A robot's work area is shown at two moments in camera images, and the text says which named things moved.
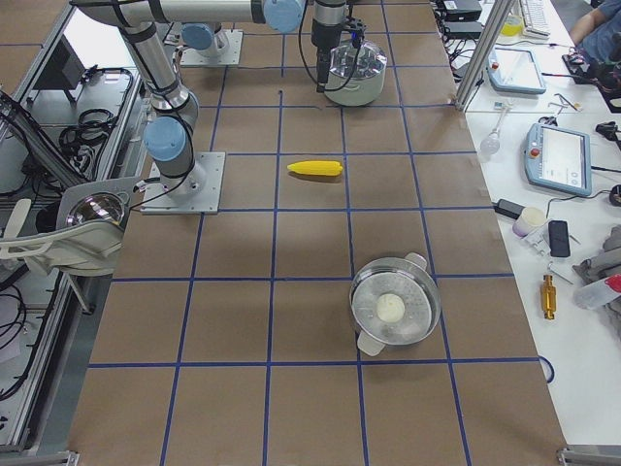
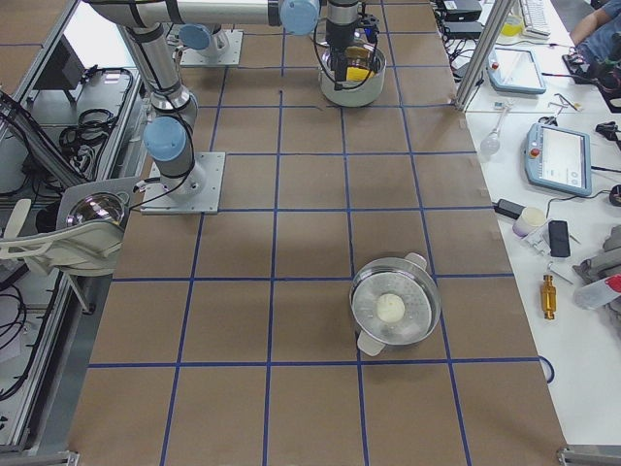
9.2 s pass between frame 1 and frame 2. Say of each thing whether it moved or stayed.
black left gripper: moved
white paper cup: stayed
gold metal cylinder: stayed
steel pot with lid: stayed
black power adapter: stayed
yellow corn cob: moved
